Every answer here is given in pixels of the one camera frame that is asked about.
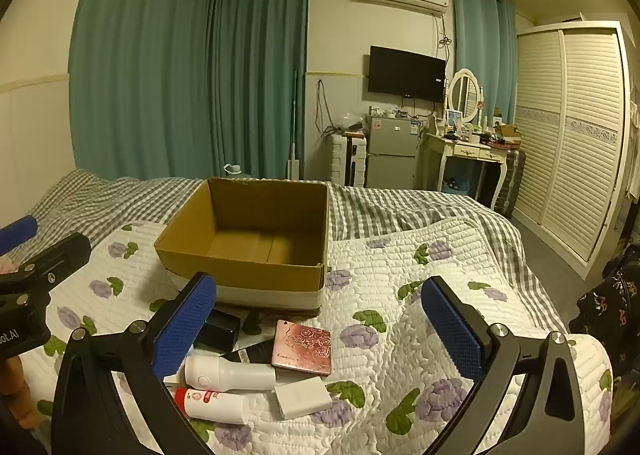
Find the clear plastic bag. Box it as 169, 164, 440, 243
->
337, 111, 366, 134

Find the pink floral case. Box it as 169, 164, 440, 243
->
271, 319, 333, 377

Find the white tube with red label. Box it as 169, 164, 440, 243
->
172, 386, 281, 425

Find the teal curtain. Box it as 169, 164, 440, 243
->
70, 0, 221, 181
452, 0, 518, 131
210, 0, 311, 181

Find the black wall television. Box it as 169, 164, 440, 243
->
368, 46, 447, 103

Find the blue basket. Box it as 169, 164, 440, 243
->
440, 175, 471, 197

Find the white dressing table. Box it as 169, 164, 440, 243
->
425, 128, 523, 212

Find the dark floral clothing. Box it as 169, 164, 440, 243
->
575, 242, 640, 378

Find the white suitcase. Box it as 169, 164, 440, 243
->
330, 132, 368, 186

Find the white louvred wardrobe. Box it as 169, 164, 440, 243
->
512, 20, 632, 281

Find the grey checked bedsheet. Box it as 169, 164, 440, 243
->
30, 168, 571, 336

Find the silver small fridge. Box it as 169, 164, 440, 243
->
365, 114, 420, 189

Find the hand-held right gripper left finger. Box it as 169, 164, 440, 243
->
50, 272, 218, 455

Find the white oval vanity mirror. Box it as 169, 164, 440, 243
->
446, 68, 484, 125

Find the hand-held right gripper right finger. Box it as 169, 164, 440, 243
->
420, 276, 586, 455

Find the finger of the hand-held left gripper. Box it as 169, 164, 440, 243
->
0, 233, 92, 300
0, 216, 39, 255

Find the black remote control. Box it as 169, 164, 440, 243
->
220, 339, 276, 367

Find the small black box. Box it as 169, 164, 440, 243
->
202, 309, 242, 351

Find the white floral quilt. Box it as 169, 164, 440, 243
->
20, 218, 613, 455

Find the silver suitcase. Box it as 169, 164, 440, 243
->
500, 148, 527, 218

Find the person's left hand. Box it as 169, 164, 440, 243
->
0, 355, 38, 431

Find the white cylindrical bottle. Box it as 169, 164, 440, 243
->
184, 354, 277, 392

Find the small brown cardboard box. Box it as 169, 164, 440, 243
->
492, 122, 522, 144

